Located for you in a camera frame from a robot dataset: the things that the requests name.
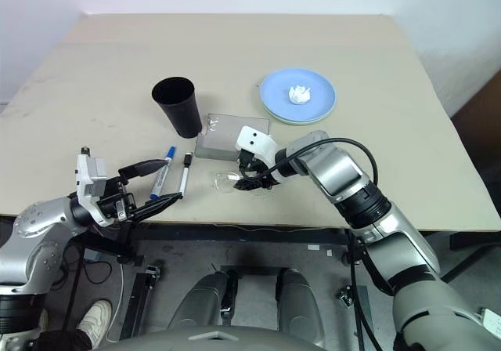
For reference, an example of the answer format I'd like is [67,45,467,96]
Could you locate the white sneaker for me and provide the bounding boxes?
[75,299,114,349]

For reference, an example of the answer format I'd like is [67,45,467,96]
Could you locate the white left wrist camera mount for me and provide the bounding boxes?
[74,146,111,227]

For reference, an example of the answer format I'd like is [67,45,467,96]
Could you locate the grey glasses case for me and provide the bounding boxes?
[193,112,271,162]

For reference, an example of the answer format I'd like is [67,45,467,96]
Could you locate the black metal floor bar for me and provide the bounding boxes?
[118,263,164,341]

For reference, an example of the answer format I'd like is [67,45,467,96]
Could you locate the grey robot left leg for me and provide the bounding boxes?
[167,270,240,338]

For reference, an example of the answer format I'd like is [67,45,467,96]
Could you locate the black plastic cup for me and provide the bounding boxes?
[151,76,204,140]

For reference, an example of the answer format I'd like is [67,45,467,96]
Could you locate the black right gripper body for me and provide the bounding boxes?
[237,149,272,180]

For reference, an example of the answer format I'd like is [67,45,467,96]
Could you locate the white plastic device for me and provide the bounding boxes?
[477,307,501,335]

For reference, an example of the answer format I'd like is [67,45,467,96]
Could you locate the grey robot leg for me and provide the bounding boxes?
[167,270,240,338]
[275,268,326,349]

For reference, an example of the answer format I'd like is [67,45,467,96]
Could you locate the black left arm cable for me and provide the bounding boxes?
[63,229,89,331]

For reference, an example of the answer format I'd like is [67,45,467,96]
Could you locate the black hanging cable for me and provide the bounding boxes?
[348,231,380,351]

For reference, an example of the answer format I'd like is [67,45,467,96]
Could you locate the black whiteboard marker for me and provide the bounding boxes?
[178,152,195,200]

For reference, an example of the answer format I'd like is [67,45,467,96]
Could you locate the black table frame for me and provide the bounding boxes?
[0,214,501,286]

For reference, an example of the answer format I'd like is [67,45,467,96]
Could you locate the clear safety glasses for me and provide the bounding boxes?
[212,170,276,194]

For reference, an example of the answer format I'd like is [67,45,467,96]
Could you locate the brown wooden cabinet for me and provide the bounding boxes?
[451,74,501,229]

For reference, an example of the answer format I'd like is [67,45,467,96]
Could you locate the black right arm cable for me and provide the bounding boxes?
[239,137,380,195]

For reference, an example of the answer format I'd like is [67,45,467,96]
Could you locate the grey robot torso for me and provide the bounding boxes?
[92,324,326,351]

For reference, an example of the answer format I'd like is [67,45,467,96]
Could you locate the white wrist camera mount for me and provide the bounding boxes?
[233,125,283,182]
[74,146,111,227]

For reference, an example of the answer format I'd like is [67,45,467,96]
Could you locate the light green plate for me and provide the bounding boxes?
[261,100,337,127]

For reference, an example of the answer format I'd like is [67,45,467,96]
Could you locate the blue whiteboard marker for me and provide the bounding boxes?
[148,146,177,201]

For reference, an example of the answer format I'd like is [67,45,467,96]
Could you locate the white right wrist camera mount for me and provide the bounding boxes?
[233,125,283,182]

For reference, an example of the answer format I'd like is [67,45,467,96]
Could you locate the crumpled white paper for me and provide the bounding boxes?
[287,85,313,106]

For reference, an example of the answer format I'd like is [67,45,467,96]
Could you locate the grey robot right leg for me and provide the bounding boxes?
[275,268,326,349]

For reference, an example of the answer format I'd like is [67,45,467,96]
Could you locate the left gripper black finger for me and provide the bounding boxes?
[117,158,172,180]
[134,191,185,222]

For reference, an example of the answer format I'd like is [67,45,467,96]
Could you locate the light blue plate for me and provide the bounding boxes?
[260,67,337,124]

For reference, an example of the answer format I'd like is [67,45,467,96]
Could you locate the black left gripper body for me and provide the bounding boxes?
[96,170,139,224]

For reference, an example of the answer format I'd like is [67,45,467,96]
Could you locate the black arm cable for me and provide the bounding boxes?
[239,137,380,195]
[63,229,89,331]

